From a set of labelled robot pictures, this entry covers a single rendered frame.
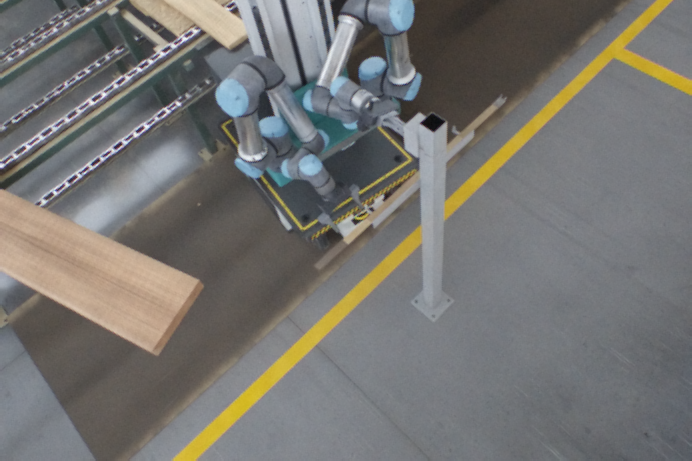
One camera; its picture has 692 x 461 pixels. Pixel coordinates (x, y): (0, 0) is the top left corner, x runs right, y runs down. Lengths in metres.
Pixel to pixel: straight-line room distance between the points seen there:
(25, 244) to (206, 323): 0.99
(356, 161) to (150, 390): 1.48
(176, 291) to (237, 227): 1.23
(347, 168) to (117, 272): 1.25
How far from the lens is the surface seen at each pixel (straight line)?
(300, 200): 2.76
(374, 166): 2.81
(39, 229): 2.39
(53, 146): 2.81
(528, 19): 4.06
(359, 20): 2.13
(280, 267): 2.96
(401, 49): 2.24
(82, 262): 2.21
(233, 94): 1.90
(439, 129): 1.67
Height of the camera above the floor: 2.57
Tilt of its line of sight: 57 degrees down
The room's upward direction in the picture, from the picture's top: 14 degrees counter-clockwise
